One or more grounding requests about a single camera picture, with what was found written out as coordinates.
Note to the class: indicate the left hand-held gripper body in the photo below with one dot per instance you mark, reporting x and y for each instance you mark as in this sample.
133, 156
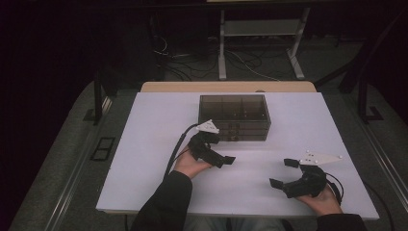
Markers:
200, 147

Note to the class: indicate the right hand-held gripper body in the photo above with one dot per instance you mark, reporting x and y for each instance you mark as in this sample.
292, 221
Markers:
311, 184

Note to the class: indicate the smoky clear drawer box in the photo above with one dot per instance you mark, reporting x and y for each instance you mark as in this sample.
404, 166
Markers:
234, 110

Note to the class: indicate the person's left hand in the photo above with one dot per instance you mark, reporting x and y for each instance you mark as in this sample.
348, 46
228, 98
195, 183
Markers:
189, 165

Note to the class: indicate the person's right hand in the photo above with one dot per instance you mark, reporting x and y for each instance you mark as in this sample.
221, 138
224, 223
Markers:
325, 204

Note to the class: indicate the black metal stand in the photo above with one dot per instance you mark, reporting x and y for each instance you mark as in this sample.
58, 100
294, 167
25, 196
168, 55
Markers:
364, 106
97, 106

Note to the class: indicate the black floor socket plate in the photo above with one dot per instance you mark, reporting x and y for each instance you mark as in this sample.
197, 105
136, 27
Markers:
102, 148

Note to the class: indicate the white metal stand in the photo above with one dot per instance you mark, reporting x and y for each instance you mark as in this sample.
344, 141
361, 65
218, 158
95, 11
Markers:
263, 27

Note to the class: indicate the metal floor rail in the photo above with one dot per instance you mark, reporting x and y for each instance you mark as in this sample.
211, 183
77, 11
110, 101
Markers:
381, 154
77, 173

